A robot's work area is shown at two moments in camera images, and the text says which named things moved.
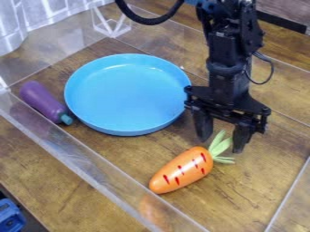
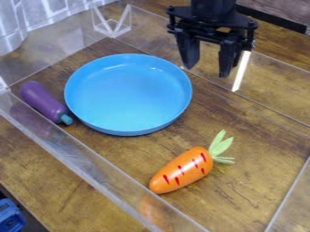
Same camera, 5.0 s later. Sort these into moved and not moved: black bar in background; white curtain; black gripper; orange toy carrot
Moved: black gripper
Not moved: orange toy carrot; black bar in background; white curtain
